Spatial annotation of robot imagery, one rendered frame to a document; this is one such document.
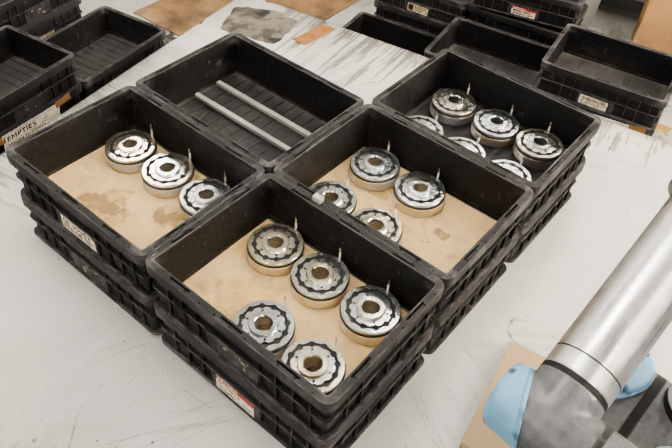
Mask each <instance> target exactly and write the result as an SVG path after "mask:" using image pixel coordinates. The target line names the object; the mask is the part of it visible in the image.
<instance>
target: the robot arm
mask: <svg viewBox="0 0 672 448"><path fill-rule="evenodd" d="M668 193H669V196H670V197H669V198H668V200H667V201H666V202H665V204H664V205H663V206H662V207H661V209H660V210H659V211H658V213H657V214H656V215H655V217H654V218H653V219H652V220H651V222H650V223H649V224H648V226H647V227H646V228H645V230H644V231H643V232H642V234H641V235H640V236H639V237H638V239H637V240H636V241H635V243H634V244H633V245H632V247H631V248H630V249H629V250H628V252H627V253H626V254H625V256H624V257H623V258H622V260H621V261H620V262H619V263H618V265H617V266H616V267H615V269H614V270H613V271H612V273H611V274H610V275H609V276H608V278H607V279H606V280H605V282H604V283H603V284H602V286H601V287H600V288H599V290H598V291H597V292H596V293H595V295H594V296H593V297H592V299H591V300H590V301H589V303H588V304H587V305H586V306H585V308H584V309H583V310H582V312H581V313H580V314H579V316H578V317H577V318H576V319H575V321H574V322H573V323H572V325H571V326H570V327H569V329H568V330H567V331H566V332H565V334H564V335H563V336H562V338H561V339H560V340H559V342H558V343H557V344H556V346H555V347H554V348H553V349H552V351H551V352H550V353H549V355H548V356H547V357H546V359H545V360H544V361H543V363H542V364H541V365H540V366H539V367H538V369H537V370H536V371H535V369H534V368H529V367H528V366H526V365H525V364H522V363H518V364H515V365H514V366H512V367H511V368H510V369H509V370H508V372H507V373H506V374H504V375H503V377H502V378H501V379H500V380H499V382H498V383H497V384H496V386H495V387H494V389H493V390H492V392H491V393H490V395H489V396H488V398H487V400H486V402H485V404H484V407H483V411H482V414H483V417H482V418H483V421H484V423H485V424H486V425H487V426H488V427H489V428H490V429H491V430H492V431H494V432H495V433H496V434H497V435H498V436H499V437H500V438H501V439H502V440H503V441H505V442H506V443H507V444H508V445H509V446H510V447H511V448H672V382H670V381H669V380H667V379H665V378H664V377H663V376H661V375H660V374H658V373H657V372H655V364H654V360H653V359H652V358H650V353H649V352H650V350H651V349H652V347H653V346H654V345H655V343H656V342H657V341H658V339H659V338H660V336H661V335H662V334H663V332H664V331H665V329H666V328H667V327H668V325H669V324H670V323H671V321H672V179H671V180H670V182H669V184H668Z"/></svg>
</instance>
